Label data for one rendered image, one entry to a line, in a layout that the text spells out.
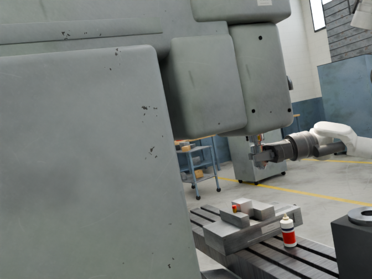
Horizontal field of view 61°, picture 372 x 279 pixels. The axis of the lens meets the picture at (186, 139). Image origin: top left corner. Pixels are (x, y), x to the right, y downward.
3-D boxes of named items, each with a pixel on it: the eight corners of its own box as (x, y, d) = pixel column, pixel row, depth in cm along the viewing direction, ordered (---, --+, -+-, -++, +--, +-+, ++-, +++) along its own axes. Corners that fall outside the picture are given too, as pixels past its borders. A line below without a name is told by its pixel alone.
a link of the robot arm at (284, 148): (257, 139, 108) (289, 132, 110) (263, 166, 109) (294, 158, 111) (274, 140, 96) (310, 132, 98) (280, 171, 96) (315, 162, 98)
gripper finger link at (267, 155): (253, 153, 99) (270, 149, 100) (254, 163, 99) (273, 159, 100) (254, 154, 97) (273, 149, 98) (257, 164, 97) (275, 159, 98)
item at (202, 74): (208, 130, 108) (193, 55, 106) (251, 126, 86) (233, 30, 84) (156, 141, 100) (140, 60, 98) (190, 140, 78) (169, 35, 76)
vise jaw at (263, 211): (251, 208, 128) (249, 199, 128) (275, 216, 114) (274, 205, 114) (239, 212, 126) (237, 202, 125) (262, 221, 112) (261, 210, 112)
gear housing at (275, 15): (246, 40, 115) (241, 13, 114) (294, 15, 93) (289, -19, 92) (161, 48, 101) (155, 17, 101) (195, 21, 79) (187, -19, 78)
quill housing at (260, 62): (257, 128, 114) (241, 40, 112) (300, 124, 95) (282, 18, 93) (212, 139, 106) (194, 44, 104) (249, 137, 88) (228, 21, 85)
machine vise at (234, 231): (277, 216, 133) (272, 190, 132) (303, 224, 119) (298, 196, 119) (205, 243, 119) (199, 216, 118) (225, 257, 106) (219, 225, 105)
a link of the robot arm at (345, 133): (316, 119, 107) (361, 125, 100) (313, 141, 111) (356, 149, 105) (312, 128, 102) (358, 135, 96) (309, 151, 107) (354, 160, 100)
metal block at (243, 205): (245, 212, 121) (242, 197, 121) (254, 215, 116) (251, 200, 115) (233, 216, 119) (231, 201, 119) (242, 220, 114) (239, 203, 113)
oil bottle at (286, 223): (290, 241, 108) (285, 210, 107) (299, 244, 104) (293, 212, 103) (281, 244, 106) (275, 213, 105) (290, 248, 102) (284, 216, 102)
